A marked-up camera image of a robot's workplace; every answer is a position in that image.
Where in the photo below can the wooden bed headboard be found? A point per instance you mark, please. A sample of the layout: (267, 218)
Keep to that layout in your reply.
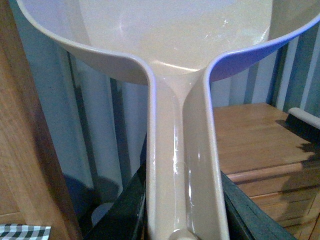
(32, 186)

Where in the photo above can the black white checkered bedsheet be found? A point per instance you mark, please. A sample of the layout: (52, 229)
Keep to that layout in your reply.
(13, 231)

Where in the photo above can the beige plastic dustpan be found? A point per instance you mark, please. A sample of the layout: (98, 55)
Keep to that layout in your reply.
(176, 48)

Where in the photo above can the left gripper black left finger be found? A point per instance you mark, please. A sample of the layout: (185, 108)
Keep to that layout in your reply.
(125, 219)

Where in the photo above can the beige hand brush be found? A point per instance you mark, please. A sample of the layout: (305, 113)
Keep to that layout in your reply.
(304, 124)

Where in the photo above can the wooden nightstand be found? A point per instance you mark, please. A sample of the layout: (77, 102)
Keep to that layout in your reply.
(277, 169)

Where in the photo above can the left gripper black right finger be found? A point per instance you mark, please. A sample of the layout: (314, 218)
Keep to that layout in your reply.
(246, 221)

